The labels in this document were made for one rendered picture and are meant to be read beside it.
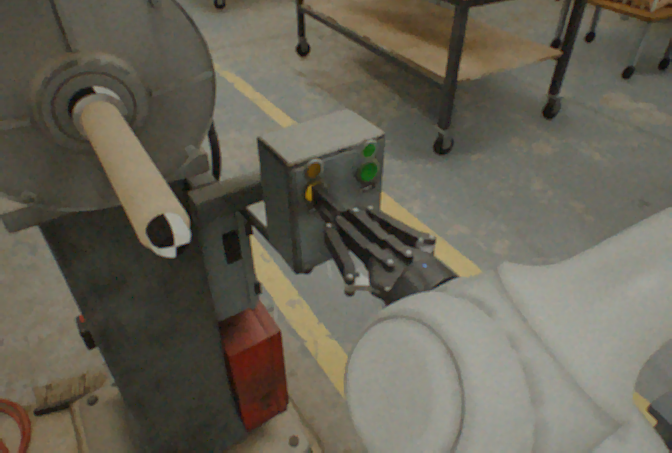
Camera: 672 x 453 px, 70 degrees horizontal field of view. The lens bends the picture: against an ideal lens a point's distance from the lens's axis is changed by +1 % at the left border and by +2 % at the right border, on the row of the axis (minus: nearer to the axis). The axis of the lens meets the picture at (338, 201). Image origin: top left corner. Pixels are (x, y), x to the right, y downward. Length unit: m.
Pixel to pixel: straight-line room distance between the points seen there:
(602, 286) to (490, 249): 1.96
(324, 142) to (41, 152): 0.33
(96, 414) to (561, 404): 1.29
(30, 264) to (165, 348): 1.53
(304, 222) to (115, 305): 0.35
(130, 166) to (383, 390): 0.23
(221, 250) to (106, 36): 0.51
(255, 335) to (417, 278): 0.63
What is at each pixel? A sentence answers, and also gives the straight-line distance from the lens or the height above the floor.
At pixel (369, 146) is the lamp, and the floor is 1.11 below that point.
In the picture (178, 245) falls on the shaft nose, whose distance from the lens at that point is 0.31.
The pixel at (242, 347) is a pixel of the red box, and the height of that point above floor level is 0.62.
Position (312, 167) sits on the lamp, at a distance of 0.62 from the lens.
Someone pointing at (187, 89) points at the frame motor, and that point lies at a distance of 0.53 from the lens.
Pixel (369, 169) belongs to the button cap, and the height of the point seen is 1.08.
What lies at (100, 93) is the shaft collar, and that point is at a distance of 0.47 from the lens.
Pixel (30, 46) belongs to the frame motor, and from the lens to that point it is 0.49.
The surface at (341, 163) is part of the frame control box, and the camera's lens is 0.65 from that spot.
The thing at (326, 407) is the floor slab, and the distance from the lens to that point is 1.66.
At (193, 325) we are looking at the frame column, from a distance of 0.96.
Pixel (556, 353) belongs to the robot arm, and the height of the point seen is 1.25.
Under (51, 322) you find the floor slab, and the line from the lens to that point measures 2.14.
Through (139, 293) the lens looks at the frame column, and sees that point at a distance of 0.86.
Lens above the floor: 1.45
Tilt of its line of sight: 37 degrees down
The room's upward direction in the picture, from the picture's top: straight up
